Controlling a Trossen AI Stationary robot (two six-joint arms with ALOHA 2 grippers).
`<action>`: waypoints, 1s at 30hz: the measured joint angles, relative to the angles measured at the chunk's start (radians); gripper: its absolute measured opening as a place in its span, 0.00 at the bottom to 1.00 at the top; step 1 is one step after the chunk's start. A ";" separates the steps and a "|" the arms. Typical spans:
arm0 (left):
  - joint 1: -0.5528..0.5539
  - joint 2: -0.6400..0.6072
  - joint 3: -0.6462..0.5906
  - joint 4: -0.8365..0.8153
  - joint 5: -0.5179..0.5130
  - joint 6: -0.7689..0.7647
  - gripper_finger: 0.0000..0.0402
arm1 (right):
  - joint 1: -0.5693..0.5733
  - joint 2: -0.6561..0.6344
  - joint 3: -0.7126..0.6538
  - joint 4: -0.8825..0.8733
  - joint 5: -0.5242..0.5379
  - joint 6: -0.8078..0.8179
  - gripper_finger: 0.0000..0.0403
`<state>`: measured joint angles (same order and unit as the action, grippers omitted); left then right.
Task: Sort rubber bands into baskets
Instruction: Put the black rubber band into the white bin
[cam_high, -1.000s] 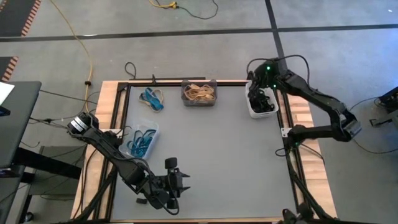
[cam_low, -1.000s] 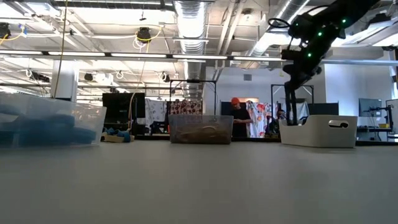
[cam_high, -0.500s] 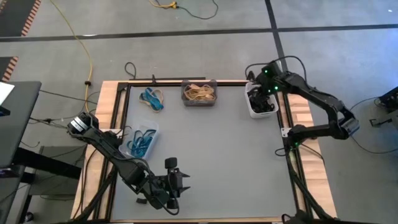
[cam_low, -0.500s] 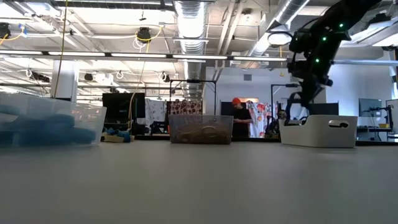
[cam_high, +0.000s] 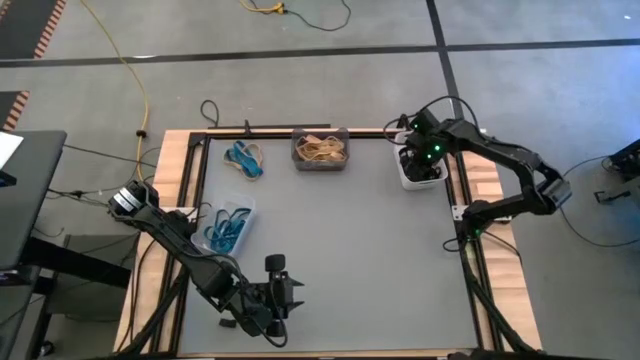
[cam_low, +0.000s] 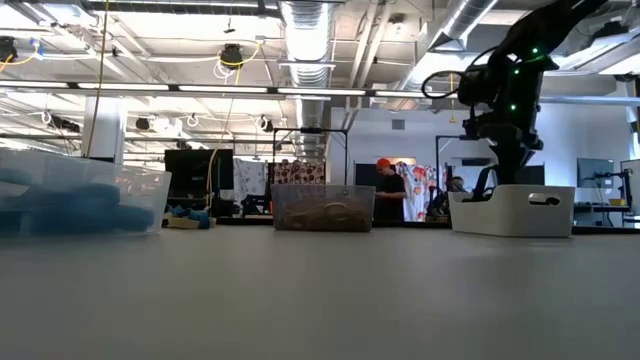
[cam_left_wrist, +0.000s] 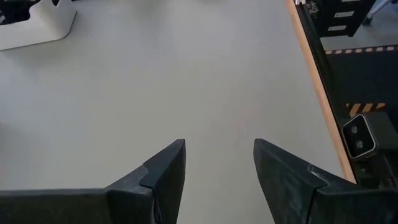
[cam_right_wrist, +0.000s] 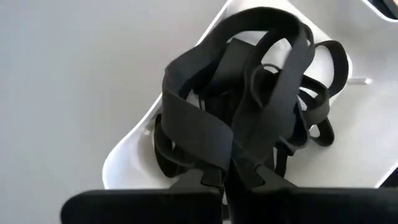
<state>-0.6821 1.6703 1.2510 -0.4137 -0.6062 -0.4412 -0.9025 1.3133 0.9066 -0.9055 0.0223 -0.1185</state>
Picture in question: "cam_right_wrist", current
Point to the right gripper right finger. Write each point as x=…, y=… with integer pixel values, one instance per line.
x=311, y=205

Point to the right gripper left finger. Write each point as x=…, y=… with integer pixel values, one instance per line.
x=140, y=207

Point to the short black rubber band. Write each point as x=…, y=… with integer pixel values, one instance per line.
x=328, y=137
x=320, y=105
x=163, y=155

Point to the thin black rubber band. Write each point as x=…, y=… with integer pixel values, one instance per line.
x=342, y=62
x=253, y=87
x=192, y=124

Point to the white plastic basket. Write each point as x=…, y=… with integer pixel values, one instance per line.
x=357, y=140

